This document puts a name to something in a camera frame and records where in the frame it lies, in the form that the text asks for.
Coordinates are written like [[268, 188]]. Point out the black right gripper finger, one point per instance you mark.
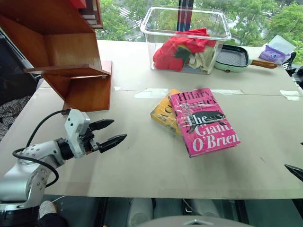
[[296, 172]]

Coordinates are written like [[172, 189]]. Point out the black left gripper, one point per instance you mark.
[[89, 142]]

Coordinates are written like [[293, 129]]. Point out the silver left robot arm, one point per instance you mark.
[[21, 175]]

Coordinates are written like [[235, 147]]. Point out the wooden shelf unit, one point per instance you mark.
[[78, 89]]

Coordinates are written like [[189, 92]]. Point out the yellow hardcover book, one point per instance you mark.
[[163, 111]]

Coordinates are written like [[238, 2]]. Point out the pink hardcover book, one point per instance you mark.
[[206, 132]]

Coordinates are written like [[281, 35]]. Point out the small white tape piece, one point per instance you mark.
[[117, 88]]

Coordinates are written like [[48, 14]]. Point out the large white tape strip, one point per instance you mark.
[[151, 93]]

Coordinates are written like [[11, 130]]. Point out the black table leg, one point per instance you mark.
[[101, 211], [241, 211]]

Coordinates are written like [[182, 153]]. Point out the white tape patch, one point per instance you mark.
[[290, 95]]

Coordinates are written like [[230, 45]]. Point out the grey rounded shape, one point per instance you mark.
[[139, 212]]

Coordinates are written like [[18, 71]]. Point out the red and white cloths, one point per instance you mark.
[[165, 56]]

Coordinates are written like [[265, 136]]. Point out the plaid fabric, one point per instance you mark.
[[11, 111]]

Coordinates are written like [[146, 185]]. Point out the dark trouser leg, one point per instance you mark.
[[53, 221]]

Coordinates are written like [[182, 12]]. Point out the long white tape strip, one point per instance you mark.
[[227, 91]]

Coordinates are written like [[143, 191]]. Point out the clear plastic storage bin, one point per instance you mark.
[[151, 35]]

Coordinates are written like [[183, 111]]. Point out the green felt piece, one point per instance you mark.
[[183, 53]]

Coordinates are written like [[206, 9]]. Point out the grey robot torso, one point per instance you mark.
[[196, 222]]

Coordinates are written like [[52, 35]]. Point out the black chair back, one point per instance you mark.
[[11, 71]]

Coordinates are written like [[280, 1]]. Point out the purple wet wipes pack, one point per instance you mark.
[[272, 54]]

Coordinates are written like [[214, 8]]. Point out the cream cloth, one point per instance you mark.
[[203, 59]]

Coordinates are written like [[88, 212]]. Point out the mint green electric grill pan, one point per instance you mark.
[[233, 58]]

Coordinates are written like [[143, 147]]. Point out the red box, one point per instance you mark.
[[78, 3]]

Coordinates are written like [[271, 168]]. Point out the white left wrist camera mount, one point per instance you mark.
[[74, 127]]

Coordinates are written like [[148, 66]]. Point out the dark window frame post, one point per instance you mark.
[[184, 14]]

